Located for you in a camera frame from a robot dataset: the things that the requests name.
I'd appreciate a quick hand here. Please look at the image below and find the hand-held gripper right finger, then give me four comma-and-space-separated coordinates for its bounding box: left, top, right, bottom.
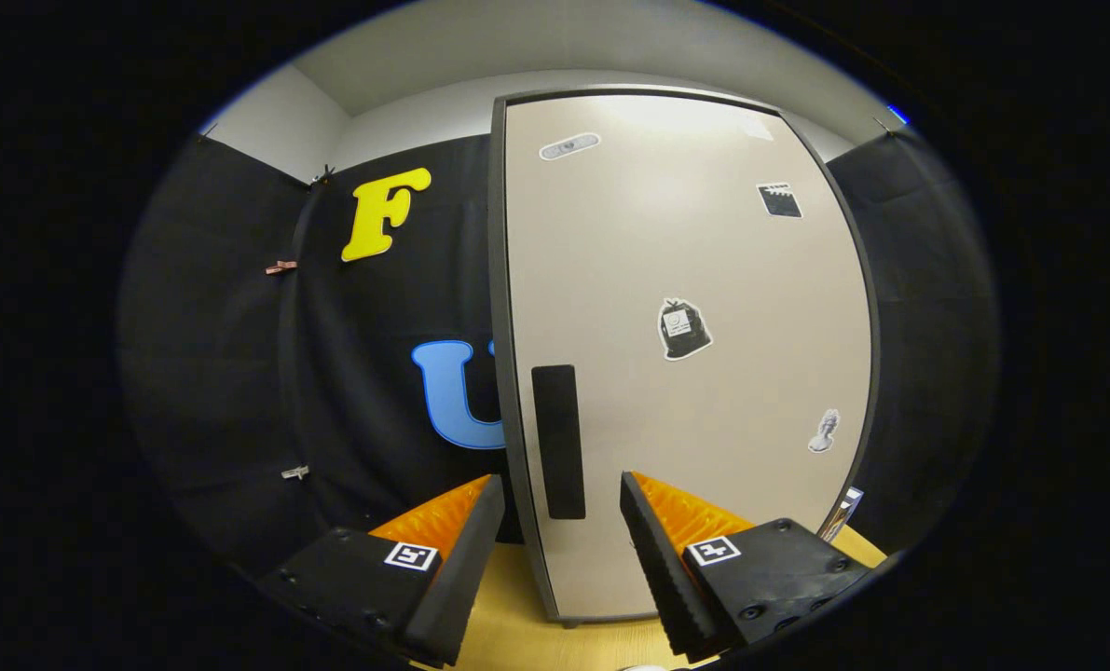
620, 471, 870, 664

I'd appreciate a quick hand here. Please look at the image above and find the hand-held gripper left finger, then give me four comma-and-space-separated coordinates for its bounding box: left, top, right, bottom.
256, 473, 507, 668

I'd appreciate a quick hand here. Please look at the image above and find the black door handle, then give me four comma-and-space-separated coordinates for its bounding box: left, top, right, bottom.
531, 364, 586, 520

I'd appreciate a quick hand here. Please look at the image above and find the grey shoe cabinet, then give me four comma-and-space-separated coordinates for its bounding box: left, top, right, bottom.
487, 84, 882, 625

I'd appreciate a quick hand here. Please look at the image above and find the beige shoe cabinet door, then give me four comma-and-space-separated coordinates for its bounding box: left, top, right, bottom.
504, 93, 872, 621

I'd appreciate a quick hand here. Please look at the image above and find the white purple box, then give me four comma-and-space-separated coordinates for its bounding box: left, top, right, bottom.
820, 486, 865, 543

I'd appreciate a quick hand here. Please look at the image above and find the black backdrop cloth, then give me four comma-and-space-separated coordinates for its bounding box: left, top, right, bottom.
116, 126, 998, 569

